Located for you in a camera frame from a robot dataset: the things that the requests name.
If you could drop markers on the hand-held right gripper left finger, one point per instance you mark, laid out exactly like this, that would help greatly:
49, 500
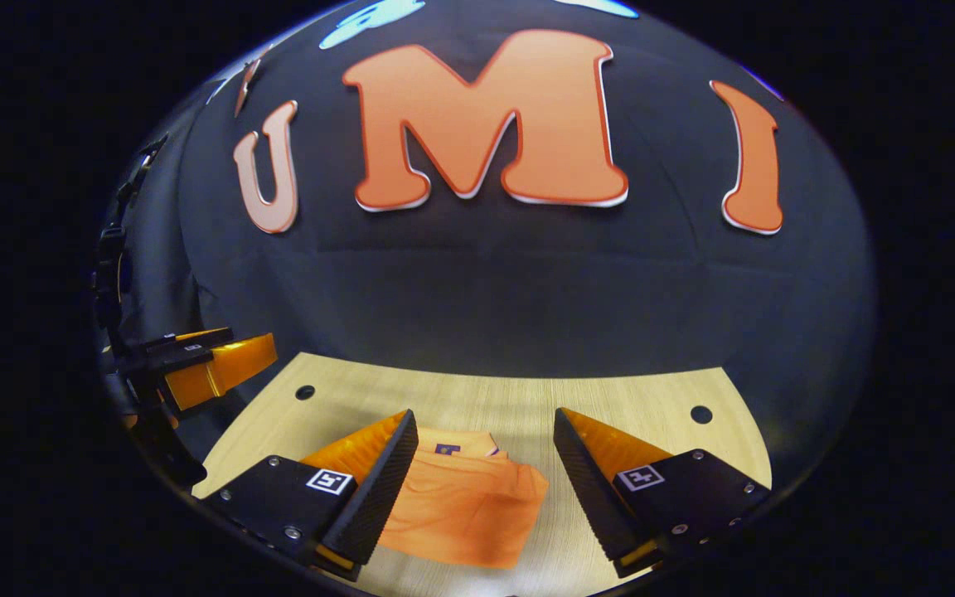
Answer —
374, 497

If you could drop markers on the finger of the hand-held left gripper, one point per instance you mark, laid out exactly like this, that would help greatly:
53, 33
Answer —
225, 369
171, 348

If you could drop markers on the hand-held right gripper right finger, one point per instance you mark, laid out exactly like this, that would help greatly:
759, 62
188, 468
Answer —
593, 497

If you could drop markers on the orange T-shirt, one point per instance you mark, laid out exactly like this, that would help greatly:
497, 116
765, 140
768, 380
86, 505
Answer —
469, 506

